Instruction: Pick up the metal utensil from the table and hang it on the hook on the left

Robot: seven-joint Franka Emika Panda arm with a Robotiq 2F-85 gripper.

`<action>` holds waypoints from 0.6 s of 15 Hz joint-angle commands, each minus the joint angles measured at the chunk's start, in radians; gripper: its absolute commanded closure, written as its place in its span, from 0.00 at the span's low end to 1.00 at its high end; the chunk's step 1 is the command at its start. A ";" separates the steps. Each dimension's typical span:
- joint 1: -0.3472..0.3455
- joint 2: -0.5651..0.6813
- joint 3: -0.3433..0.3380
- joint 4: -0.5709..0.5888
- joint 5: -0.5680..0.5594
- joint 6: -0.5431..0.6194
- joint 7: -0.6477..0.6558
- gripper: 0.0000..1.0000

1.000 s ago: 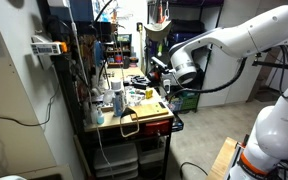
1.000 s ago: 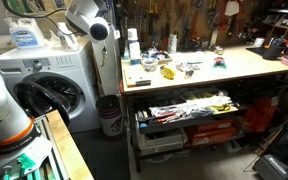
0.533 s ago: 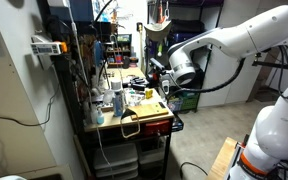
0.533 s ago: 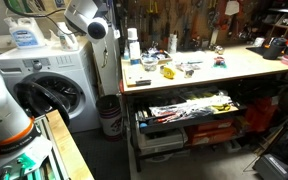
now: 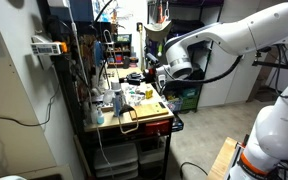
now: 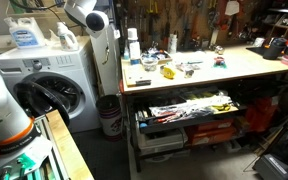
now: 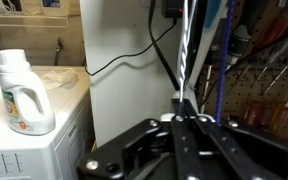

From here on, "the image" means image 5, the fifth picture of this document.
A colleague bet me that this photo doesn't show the red drawer front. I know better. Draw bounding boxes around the red drawer front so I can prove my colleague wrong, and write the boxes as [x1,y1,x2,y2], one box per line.
[144,119,172,137]

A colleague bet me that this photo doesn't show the thin black wall cable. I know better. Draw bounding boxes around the thin black wall cable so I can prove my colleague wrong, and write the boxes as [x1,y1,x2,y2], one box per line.
[0,83,62,128]

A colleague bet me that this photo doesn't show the small blue sanitizer bottle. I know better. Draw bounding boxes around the small blue sanitizer bottle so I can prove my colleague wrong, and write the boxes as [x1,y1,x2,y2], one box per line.
[96,105,106,126]

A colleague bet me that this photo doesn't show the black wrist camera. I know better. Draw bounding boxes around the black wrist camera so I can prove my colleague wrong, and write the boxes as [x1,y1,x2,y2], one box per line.
[145,53,160,67]

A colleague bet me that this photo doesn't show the white hanging cable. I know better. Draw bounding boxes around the white hanging cable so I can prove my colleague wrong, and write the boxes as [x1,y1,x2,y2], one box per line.
[66,0,116,172]

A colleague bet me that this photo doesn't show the wooden cutting board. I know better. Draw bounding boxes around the wooden cutting board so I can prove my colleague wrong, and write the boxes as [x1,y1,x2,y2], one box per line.
[128,101,170,121]

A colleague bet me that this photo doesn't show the green plastic crate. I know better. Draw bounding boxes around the green plastic crate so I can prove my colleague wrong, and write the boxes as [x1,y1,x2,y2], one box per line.
[180,87,200,111]

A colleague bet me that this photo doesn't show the beige strap loop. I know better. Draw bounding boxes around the beige strap loop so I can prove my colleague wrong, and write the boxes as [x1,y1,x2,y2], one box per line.
[117,108,140,135]

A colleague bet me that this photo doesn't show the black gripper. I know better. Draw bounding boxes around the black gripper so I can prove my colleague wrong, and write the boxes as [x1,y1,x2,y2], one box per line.
[118,71,156,86]

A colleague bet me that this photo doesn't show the white cable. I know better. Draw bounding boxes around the white cable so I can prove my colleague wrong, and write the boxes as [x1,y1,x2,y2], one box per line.
[66,0,116,172]
[102,29,122,84]

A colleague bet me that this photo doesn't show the wooden cubby shelf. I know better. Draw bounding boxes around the wooden cubby shelf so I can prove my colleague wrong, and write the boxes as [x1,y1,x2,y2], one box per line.
[104,33,134,68]

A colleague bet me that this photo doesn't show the black floor cable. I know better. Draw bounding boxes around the black floor cable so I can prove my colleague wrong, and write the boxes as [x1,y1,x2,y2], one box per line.
[178,161,209,180]

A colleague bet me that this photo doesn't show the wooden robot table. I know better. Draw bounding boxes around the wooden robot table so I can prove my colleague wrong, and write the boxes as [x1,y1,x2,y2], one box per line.
[206,136,239,180]

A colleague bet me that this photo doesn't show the white power strip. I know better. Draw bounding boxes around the white power strip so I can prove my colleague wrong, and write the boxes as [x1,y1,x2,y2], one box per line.
[30,34,68,56]

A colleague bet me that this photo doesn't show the yellow tape measure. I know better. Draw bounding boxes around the yellow tape measure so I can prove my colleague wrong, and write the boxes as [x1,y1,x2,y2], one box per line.
[144,89,154,100]

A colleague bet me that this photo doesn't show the blue white spray can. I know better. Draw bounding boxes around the blue white spray can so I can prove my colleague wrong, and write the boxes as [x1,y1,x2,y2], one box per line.
[110,79,126,118]

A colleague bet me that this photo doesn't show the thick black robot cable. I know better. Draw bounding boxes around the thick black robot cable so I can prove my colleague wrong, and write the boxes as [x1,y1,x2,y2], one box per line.
[160,44,288,101]

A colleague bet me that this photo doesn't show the black metal shelf rack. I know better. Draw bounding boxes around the black metal shelf rack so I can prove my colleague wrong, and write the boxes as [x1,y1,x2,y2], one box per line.
[147,0,226,112]

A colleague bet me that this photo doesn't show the wooden top workbench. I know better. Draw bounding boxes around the wooden top workbench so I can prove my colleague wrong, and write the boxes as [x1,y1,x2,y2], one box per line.
[55,64,185,180]

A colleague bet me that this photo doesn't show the small white storage bin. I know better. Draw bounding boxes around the small white storage bin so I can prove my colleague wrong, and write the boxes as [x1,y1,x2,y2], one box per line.
[137,146,167,166]

